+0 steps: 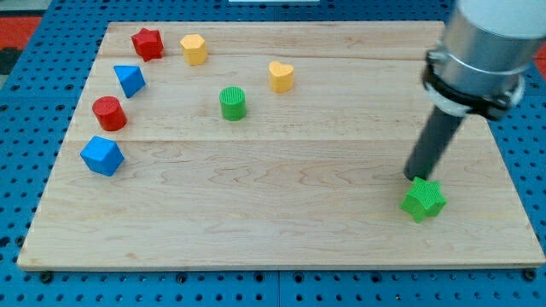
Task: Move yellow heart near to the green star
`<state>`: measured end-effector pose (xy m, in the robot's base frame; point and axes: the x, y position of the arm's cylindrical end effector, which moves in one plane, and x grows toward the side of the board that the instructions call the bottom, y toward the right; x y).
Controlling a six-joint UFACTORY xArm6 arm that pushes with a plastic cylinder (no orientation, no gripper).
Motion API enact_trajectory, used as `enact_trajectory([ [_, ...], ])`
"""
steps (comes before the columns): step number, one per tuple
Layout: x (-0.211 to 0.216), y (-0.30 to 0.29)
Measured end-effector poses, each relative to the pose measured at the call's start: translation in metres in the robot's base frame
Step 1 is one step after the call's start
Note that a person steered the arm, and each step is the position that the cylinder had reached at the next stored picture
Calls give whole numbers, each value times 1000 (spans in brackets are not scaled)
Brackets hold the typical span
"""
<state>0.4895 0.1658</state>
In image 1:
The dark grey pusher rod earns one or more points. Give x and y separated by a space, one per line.
435 137

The red star block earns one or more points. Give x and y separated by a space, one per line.
148 44

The yellow hexagon block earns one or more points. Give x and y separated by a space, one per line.
194 49

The green star block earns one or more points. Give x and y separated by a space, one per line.
423 199

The yellow heart block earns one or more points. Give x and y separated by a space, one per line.
281 76

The blue triangle block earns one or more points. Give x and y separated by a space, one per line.
130 79

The red cylinder block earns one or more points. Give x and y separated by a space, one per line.
109 113

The light wooden board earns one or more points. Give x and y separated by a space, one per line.
310 179

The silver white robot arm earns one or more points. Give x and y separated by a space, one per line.
478 64

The green cylinder block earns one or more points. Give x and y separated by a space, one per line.
233 103

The blue cube block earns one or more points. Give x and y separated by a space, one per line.
102 156

